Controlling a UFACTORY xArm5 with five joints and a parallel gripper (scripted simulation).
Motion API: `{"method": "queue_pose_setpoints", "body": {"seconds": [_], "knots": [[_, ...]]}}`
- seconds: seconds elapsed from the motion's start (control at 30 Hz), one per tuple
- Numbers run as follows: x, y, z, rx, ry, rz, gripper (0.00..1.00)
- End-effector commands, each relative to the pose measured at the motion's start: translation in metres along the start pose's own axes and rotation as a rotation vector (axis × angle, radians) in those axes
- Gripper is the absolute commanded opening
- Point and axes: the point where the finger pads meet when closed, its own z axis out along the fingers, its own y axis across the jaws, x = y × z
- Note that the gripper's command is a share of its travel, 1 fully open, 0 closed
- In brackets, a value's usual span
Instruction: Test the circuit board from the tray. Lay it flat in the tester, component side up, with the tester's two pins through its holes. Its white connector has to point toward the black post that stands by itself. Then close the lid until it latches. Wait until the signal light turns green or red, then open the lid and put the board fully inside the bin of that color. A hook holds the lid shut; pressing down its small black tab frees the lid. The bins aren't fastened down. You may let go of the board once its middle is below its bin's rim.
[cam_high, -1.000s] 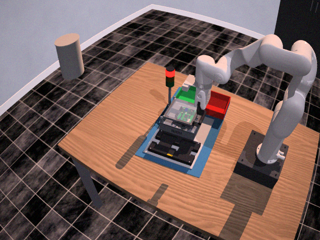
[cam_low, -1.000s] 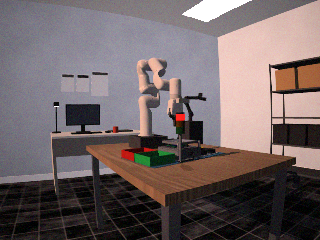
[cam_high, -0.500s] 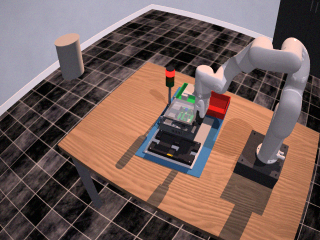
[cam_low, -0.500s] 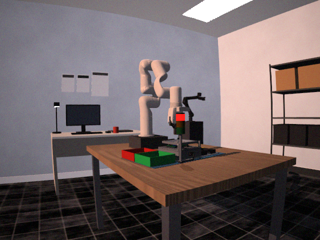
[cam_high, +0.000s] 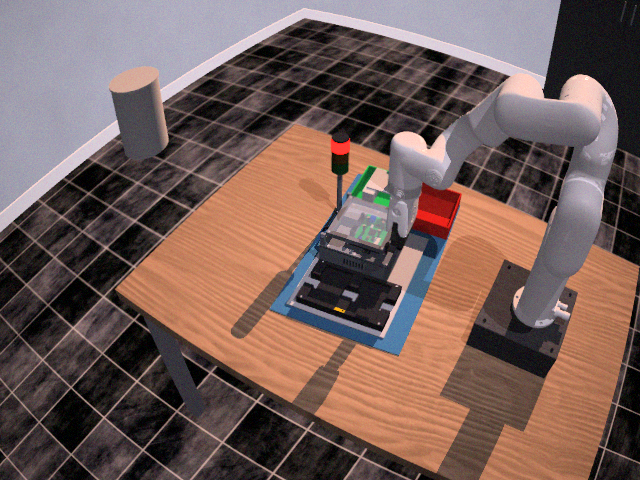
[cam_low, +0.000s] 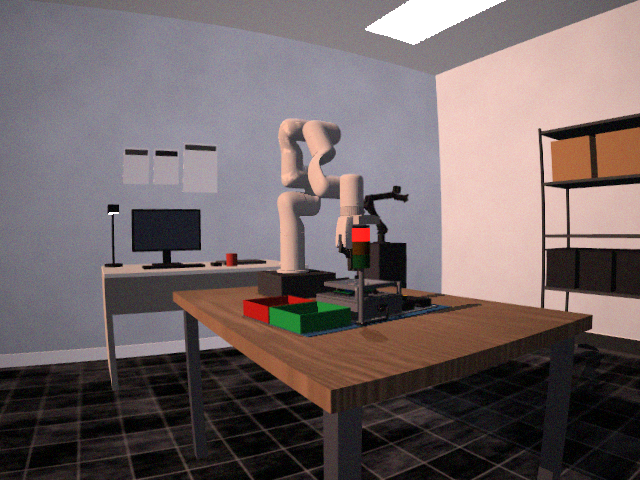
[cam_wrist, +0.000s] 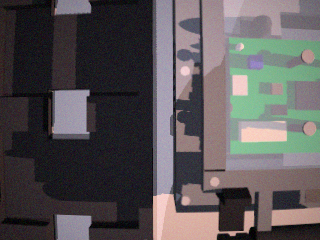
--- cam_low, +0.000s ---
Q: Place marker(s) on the green bin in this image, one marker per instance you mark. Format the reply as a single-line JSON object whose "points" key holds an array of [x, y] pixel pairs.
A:
{"points": [[295, 321]]}

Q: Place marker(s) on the red bin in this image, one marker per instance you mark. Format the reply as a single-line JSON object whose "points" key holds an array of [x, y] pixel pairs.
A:
{"points": [[261, 312]]}

